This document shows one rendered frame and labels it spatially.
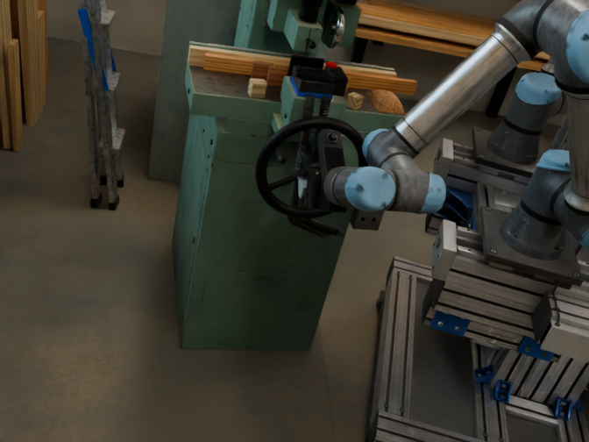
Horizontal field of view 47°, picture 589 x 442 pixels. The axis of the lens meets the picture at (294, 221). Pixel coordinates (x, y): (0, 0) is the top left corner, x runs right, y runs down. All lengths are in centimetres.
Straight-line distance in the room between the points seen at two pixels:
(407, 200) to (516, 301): 58
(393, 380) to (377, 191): 97
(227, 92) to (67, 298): 100
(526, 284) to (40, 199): 193
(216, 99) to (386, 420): 96
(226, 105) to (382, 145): 56
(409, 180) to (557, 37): 34
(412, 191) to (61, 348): 136
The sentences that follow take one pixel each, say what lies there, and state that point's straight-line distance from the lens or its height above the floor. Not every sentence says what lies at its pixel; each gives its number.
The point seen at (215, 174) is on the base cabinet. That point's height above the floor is 67.
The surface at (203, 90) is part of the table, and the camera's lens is 175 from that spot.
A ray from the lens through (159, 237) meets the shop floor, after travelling 271.
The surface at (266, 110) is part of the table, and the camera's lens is 177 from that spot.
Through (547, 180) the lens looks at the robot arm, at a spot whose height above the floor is 100.
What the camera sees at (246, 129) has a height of 81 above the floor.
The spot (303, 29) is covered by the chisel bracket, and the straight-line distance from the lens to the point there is 183.
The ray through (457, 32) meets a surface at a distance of 400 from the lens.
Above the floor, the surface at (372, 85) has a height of 92.
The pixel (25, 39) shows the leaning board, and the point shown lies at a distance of 324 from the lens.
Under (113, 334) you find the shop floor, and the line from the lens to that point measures 229.
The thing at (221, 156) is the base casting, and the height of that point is 73.
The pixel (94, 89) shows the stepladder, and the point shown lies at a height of 50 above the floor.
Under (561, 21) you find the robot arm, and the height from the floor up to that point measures 136.
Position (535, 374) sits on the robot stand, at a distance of 212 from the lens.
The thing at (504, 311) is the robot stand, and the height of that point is 65.
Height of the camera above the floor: 160
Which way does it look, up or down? 33 degrees down
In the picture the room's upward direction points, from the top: 14 degrees clockwise
